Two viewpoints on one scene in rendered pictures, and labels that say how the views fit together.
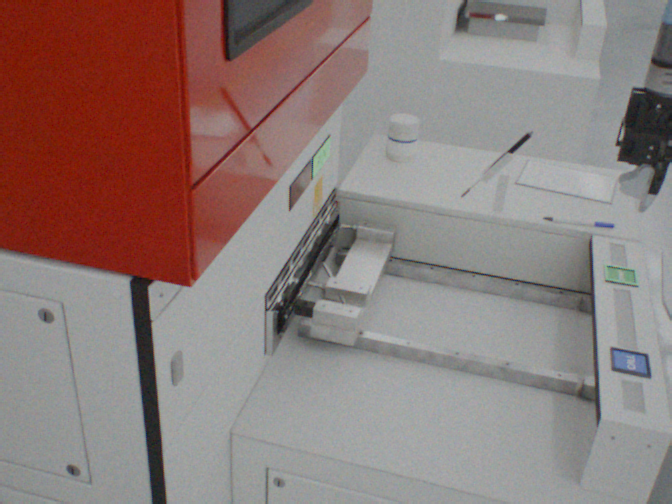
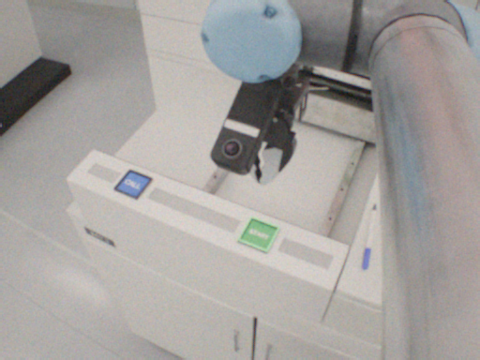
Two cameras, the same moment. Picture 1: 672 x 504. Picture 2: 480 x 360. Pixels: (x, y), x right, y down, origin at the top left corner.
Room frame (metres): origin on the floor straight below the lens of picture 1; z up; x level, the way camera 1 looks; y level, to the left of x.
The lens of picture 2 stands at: (1.21, -0.94, 1.56)
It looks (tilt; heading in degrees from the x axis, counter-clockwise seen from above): 49 degrees down; 101
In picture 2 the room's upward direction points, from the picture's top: straight up
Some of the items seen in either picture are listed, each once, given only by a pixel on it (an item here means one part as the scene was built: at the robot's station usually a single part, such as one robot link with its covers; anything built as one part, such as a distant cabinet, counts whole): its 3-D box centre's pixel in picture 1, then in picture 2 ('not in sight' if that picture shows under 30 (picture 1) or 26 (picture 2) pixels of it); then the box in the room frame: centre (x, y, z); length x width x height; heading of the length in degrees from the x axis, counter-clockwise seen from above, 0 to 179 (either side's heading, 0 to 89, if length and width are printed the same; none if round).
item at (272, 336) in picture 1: (306, 269); (318, 79); (1.23, 0.04, 0.89); 0.44 x 0.02 x 0.10; 166
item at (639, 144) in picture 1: (652, 126); (272, 90); (1.16, -0.52, 1.25); 0.09 x 0.08 x 0.12; 76
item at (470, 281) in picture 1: (451, 278); (346, 180); (1.32, -0.27, 0.84); 0.50 x 0.02 x 0.03; 76
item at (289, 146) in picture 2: not in sight; (277, 143); (1.18, -0.55, 1.19); 0.05 x 0.02 x 0.09; 166
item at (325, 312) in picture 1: (336, 314); not in sight; (1.08, -0.02, 0.89); 0.08 x 0.03 x 0.03; 76
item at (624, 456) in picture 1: (614, 348); (197, 232); (1.04, -0.51, 0.89); 0.55 x 0.09 x 0.14; 166
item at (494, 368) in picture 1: (431, 354); (240, 144); (1.06, -0.20, 0.84); 0.50 x 0.02 x 0.03; 76
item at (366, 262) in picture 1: (356, 282); (318, 111); (1.23, -0.06, 0.87); 0.36 x 0.08 x 0.03; 166
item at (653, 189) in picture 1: (658, 168); not in sight; (1.13, -0.53, 1.19); 0.05 x 0.02 x 0.09; 166
